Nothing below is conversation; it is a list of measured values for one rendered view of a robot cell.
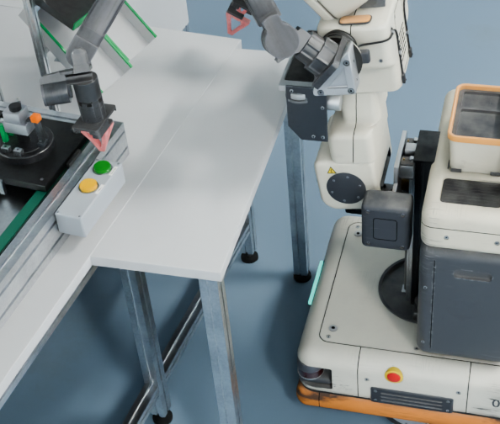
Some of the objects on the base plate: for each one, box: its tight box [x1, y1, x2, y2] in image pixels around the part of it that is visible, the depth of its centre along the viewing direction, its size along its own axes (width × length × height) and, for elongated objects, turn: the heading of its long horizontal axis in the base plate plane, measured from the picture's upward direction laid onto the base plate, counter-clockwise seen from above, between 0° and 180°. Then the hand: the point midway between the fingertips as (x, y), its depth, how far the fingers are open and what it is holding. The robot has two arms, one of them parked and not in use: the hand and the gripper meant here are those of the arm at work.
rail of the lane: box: [0, 120, 130, 374], centre depth 237 cm, size 6×89×11 cm, turn 164°
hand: (102, 147), depth 245 cm, fingers closed
